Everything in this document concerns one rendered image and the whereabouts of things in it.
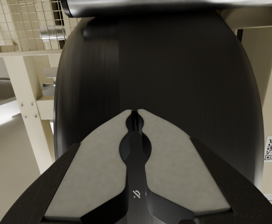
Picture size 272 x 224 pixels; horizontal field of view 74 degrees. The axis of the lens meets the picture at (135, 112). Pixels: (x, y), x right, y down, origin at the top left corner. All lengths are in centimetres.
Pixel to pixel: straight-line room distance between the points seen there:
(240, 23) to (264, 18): 8
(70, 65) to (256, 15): 37
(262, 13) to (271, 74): 12
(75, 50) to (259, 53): 38
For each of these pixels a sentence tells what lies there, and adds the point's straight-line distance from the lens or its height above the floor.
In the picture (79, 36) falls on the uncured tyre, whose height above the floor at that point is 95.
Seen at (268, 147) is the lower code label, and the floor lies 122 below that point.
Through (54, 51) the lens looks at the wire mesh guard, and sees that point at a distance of 83.
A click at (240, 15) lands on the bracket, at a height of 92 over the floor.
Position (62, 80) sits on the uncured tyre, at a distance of 27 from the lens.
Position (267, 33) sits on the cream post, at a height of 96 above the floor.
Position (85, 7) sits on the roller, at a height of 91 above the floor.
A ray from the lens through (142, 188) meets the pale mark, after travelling 23.
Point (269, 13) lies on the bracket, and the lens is 44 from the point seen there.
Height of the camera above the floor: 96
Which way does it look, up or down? 22 degrees up
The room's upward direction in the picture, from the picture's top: 177 degrees clockwise
